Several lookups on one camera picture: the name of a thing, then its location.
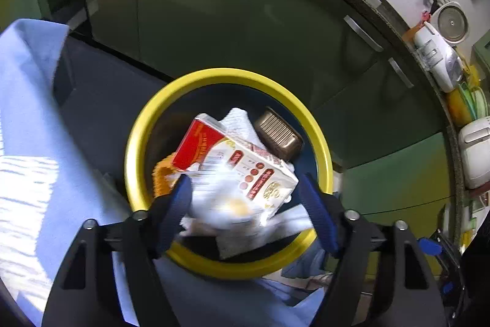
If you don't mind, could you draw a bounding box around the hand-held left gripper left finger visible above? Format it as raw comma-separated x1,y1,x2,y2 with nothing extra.
41,175,192,327

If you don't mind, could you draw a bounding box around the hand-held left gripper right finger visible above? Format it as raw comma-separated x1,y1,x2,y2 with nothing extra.
299,174,448,327

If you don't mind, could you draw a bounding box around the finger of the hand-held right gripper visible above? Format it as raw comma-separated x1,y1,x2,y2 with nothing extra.
418,237,460,263
440,279,461,298

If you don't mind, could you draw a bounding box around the orange foam net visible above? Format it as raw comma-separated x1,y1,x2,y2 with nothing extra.
152,154,184,197

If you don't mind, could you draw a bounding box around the red and white carton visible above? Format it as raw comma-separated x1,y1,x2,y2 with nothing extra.
171,113,299,215

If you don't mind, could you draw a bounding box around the brown plastic tray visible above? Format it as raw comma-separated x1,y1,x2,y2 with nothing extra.
253,107,304,162

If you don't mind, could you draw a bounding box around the white tissue paper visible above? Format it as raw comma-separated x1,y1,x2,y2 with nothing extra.
184,107,312,260

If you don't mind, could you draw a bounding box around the yellow rimmed waste bin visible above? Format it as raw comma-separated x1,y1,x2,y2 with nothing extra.
123,68,334,279

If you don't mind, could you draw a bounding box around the white electric cooker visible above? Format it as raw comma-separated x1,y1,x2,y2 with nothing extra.
458,116,490,190

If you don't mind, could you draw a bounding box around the orange plastic bowl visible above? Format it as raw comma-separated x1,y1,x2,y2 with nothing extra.
446,82,479,124

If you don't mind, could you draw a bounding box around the green plastic bowl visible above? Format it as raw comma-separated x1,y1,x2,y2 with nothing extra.
465,82,490,121

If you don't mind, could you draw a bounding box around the white rice cooker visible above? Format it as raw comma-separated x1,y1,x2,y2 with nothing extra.
413,1,470,92

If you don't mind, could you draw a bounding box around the blue printed tablecloth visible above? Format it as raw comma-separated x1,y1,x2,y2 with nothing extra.
0,18,326,327

